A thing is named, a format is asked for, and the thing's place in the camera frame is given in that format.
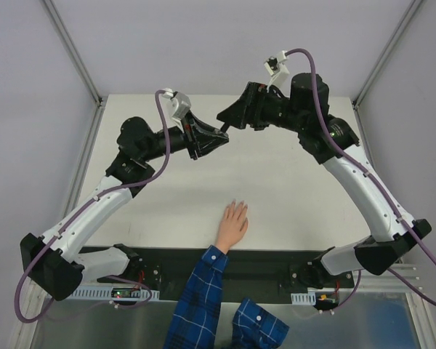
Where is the right white cable duct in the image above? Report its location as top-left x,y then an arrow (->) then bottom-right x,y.
291,292 -> 316,306

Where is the white cable duct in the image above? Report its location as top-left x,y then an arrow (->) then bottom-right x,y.
68,285 -> 160,302
291,292 -> 316,306

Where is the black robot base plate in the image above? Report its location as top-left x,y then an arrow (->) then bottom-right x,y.
96,246 -> 363,302

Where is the left white cable duct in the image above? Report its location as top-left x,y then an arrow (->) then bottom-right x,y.
68,285 -> 160,302

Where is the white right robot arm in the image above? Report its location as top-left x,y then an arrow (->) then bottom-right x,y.
217,73 -> 432,289

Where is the aluminium frame post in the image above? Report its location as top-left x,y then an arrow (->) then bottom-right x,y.
352,0 -> 426,111
40,0 -> 104,107

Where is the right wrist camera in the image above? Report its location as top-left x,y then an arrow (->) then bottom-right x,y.
265,50 -> 289,89

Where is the left aluminium frame post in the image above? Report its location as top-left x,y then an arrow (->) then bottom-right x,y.
40,0 -> 104,107

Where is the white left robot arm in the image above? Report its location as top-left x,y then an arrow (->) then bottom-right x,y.
20,112 -> 229,301

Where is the person's left hand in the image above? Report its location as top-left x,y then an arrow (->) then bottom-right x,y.
214,201 -> 249,254

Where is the blue plaid shirt part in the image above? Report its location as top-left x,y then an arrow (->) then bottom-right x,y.
230,298 -> 289,348

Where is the blue plaid sleeve forearm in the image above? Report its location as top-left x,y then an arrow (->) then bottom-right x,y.
163,245 -> 228,348

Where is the right aluminium frame post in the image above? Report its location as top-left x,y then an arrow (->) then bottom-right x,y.
352,0 -> 426,111

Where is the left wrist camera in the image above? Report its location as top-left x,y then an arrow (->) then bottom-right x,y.
163,88 -> 191,124

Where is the aluminium front rail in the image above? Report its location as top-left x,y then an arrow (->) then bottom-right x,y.
359,264 -> 423,293

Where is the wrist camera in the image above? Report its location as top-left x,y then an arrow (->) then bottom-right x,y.
265,50 -> 289,89
163,88 -> 191,124

